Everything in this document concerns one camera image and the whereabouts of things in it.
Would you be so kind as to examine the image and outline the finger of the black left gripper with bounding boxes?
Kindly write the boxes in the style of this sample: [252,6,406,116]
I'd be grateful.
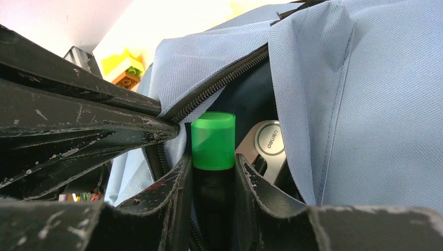
[1,26,161,116]
[1,80,178,200]

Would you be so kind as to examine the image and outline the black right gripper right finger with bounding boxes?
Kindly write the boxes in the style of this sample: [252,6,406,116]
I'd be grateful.
[235,154,442,250]

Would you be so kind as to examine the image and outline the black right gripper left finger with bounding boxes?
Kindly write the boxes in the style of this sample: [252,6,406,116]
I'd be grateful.
[1,155,192,250]

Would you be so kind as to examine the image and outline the pink white stapler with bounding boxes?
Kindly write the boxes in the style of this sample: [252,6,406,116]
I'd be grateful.
[235,120,288,186]

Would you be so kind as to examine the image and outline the green cap black marker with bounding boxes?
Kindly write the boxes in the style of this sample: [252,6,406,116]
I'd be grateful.
[191,112,236,250]

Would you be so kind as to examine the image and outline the blue grey backpack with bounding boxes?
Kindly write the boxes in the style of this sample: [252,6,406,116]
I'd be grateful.
[115,1,442,216]

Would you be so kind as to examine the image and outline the aluminium front rail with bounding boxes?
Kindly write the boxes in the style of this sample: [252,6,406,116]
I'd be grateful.
[63,46,102,78]

